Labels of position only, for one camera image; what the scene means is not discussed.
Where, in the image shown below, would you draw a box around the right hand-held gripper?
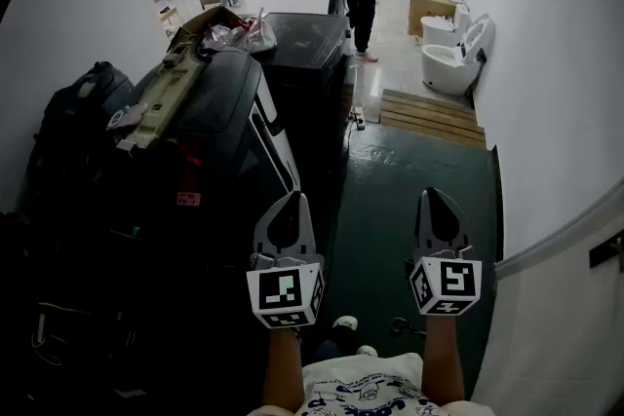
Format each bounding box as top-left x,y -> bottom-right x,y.
404,187 -> 484,318

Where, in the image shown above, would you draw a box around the dark green floor mat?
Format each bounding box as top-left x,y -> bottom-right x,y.
335,121 -> 503,396

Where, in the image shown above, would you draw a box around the cardboard box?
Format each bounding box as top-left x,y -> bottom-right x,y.
168,6 -> 259,54

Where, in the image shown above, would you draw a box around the person's left forearm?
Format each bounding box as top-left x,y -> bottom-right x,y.
262,327 -> 307,413

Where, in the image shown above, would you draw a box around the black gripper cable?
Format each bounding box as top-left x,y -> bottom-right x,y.
388,316 -> 426,340

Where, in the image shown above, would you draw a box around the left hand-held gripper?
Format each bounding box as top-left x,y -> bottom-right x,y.
246,191 -> 327,329

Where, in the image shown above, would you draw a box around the black front-load washing machine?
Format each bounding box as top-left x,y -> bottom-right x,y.
248,12 -> 356,191

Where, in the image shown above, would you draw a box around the clear plastic bag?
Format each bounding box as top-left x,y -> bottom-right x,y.
209,20 -> 251,51

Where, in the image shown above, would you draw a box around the person's right forearm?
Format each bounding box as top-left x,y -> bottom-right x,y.
421,314 -> 467,405

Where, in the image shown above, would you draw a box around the white and black appliance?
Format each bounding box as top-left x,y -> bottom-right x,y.
131,47 -> 303,230

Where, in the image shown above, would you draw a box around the black wall bracket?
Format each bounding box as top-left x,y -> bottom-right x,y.
588,231 -> 624,270

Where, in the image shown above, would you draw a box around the person's blue jeans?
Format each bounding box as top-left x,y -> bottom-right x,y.
311,336 -> 360,364

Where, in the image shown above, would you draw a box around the wooden slatted floor mat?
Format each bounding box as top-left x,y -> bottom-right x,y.
378,88 -> 488,150

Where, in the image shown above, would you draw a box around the black backpack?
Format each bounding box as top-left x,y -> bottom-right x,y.
26,60 -> 137,215

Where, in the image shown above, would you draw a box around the wooden cabinet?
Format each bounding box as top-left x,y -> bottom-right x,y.
408,0 -> 462,38

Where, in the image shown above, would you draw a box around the person's cream printed shirt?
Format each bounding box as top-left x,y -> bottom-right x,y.
246,352 -> 496,416

